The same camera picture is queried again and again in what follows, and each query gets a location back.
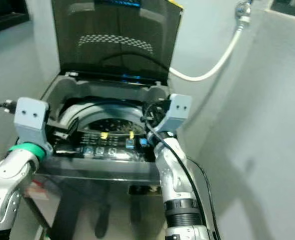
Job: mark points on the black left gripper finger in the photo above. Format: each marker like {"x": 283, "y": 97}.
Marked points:
{"x": 72, "y": 129}
{"x": 70, "y": 148}

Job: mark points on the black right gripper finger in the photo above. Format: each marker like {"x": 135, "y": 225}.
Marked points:
{"x": 145, "y": 109}
{"x": 148, "y": 125}

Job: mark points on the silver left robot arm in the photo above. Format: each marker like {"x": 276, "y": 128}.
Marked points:
{"x": 10, "y": 180}

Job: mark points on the grey top-load washing machine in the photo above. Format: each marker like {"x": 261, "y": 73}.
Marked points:
{"x": 102, "y": 210}

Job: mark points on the narrow yellow tape strip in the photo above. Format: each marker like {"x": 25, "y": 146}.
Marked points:
{"x": 132, "y": 135}

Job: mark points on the perforated steel washer drum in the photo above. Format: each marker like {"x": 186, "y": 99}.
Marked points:
{"x": 117, "y": 125}

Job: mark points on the wide yellow tape strip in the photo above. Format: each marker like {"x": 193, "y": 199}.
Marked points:
{"x": 104, "y": 135}

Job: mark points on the dark tinted washer lid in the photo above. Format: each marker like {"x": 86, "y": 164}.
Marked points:
{"x": 117, "y": 30}

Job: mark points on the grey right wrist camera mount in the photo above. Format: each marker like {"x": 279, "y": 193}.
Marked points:
{"x": 178, "y": 107}

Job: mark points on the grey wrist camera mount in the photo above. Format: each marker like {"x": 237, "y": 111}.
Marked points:
{"x": 178, "y": 107}
{"x": 30, "y": 115}

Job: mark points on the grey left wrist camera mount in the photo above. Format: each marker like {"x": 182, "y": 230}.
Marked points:
{"x": 30, "y": 115}

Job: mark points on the black window frame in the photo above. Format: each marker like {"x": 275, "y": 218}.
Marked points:
{"x": 5, "y": 12}

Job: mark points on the metal wall water tap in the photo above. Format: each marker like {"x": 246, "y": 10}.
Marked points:
{"x": 243, "y": 8}

